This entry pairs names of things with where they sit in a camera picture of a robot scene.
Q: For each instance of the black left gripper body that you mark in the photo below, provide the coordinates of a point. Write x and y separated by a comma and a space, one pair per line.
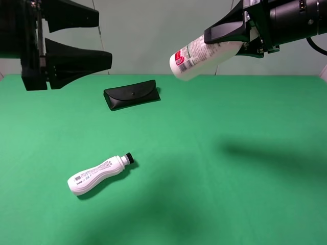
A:
22, 38

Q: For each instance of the green table cloth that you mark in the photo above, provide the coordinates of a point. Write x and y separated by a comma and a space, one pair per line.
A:
218, 160

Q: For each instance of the white bottle with black cap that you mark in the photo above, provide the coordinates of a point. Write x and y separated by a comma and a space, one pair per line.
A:
84, 181

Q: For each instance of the black leather glasses case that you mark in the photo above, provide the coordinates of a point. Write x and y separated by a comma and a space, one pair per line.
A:
131, 95

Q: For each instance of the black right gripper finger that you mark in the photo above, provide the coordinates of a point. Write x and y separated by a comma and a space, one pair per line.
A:
252, 49
232, 27

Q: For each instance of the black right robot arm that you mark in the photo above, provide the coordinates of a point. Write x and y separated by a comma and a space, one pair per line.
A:
294, 20

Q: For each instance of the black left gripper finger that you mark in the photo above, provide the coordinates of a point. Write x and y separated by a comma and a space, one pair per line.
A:
62, 14
65, 64

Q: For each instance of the white plastic milk bottle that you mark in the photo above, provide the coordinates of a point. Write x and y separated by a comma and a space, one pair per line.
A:
193, 59

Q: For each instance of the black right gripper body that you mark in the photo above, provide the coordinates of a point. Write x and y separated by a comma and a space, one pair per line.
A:
259, 17

